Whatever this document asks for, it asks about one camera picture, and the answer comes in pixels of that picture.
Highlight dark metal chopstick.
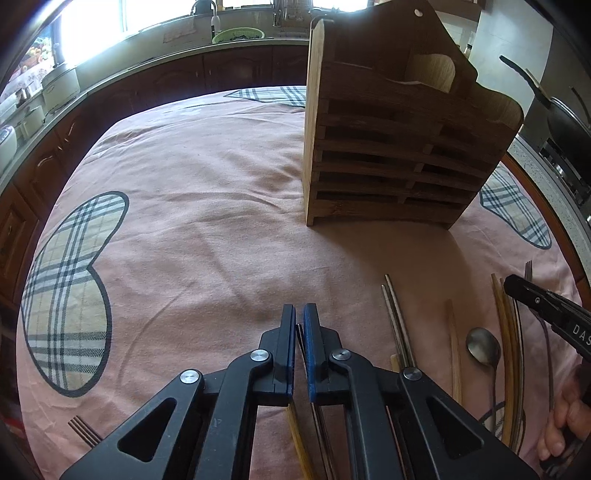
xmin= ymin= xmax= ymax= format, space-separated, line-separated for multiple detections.
xmin=385 ymin=274 xmax=417 ymax=367
xmin=381 ymin=284 xmax=410 ymax=370

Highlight white red rice cooker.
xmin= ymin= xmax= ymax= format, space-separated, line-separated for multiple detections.
xmin=0 ymin=125 xmax=18 ymax=172

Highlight green colander bowl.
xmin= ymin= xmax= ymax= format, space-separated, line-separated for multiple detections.
xmin=212 ymin=27 xmax=266 ymax=45

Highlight light wooden chopstick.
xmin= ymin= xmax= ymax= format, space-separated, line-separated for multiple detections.
xmin=446 ymin=299 xmax=463 ymax=405

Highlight metal spoon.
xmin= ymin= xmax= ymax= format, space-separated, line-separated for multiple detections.
xmin=466 ymin=327 xmax=501 ymax=435

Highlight white cooking pot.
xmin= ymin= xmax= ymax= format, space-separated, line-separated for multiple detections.
xmin=42 ymin=63 xmax=80 ymax=113

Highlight pink heart-patterned tablecloth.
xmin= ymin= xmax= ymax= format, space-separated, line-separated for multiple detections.
xmin=16 ymin=93 xmax=579 ymax=479

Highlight black wok pan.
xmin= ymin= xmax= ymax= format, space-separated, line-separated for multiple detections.
xmin=499 ymin=55 xmax=590 ymax=159

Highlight wooden utensil holder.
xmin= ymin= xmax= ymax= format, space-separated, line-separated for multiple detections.
xmin=303 ymin=1 xmax=523 ymax=228

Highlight right hand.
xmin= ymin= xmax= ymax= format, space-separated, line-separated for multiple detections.
xmin=537 ymin=362 xmax=590 ymax=461

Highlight small white pot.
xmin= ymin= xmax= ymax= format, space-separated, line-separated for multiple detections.
xmin=18 ymin=106 xmax=45 ymax=140

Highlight brown wooden chopstick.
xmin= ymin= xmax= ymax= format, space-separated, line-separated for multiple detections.
xmin=287 ymin=401 xmax=315 ymax=480

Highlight wooden chopstick on table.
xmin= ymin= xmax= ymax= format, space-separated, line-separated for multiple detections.
xmin=502 ymin=293 xmax=525 ymax=453
xmin=491 ymin=274 xmax=517 ymax=449

